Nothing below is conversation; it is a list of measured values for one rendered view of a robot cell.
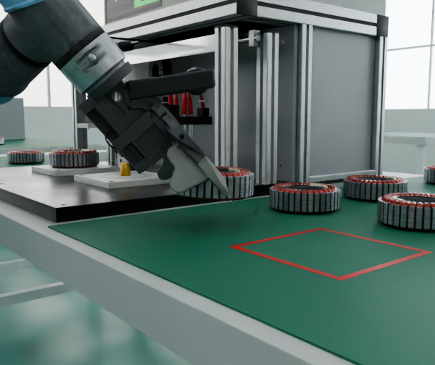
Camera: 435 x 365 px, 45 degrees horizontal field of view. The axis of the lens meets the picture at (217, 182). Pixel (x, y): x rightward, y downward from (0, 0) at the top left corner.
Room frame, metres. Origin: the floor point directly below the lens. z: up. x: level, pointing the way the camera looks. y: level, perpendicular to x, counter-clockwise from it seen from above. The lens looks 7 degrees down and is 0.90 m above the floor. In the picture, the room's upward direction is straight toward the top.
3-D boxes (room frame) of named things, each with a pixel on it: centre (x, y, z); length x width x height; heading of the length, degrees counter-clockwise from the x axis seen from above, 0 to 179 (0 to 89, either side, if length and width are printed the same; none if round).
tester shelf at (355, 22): (1.31, 0.01, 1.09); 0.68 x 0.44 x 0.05; 39
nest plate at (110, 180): (1.02, 0.18, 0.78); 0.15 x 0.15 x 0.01; 39
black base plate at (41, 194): (1.12, 0.24, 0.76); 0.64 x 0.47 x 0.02; 39
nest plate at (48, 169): (1.21, 0.33, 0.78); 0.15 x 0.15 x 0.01; 39
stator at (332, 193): (0.83, -0.14, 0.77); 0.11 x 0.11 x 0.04
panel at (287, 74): (1.27, 0.06, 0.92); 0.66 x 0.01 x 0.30; 39
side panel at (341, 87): (1.11, -0.26, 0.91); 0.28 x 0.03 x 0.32; 129
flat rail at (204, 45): (1.17, 0.18, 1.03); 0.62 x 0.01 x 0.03; 39
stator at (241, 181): (0.71, 0.01, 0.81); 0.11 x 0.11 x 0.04
